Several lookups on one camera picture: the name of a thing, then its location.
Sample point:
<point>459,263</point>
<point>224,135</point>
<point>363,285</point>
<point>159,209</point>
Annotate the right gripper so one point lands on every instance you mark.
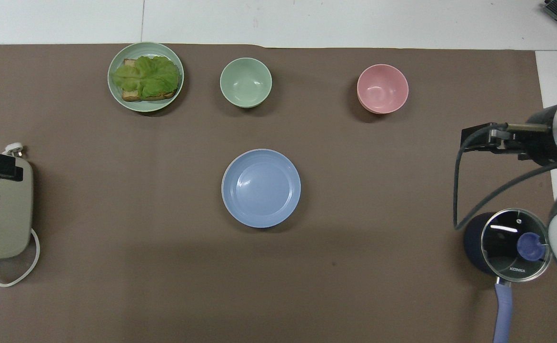
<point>538,143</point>

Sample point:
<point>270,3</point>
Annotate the glass pot lid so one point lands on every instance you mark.
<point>502,247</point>

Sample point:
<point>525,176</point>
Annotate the dark blue pot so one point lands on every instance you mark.
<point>472,247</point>

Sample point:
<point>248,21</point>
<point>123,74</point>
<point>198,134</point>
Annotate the pink bowl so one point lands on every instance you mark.
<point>382,88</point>

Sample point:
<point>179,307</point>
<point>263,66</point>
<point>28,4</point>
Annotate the light blue plate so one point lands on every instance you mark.
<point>261,188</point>

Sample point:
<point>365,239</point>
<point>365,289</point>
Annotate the light green bowl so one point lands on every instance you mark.
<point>245,82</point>

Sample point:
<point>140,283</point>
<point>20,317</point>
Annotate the green lettuce leaf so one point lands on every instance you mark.
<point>147,76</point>

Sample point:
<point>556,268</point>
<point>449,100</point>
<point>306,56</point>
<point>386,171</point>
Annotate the toast slice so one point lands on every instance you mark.
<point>131,95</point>

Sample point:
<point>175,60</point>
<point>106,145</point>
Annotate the light green plate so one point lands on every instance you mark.
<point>116,93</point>

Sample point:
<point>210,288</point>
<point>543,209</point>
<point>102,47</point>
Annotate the beige toaster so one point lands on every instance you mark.
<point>36,247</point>

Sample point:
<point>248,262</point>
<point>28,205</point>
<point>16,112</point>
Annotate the beige electric appliance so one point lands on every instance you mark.
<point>7,219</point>

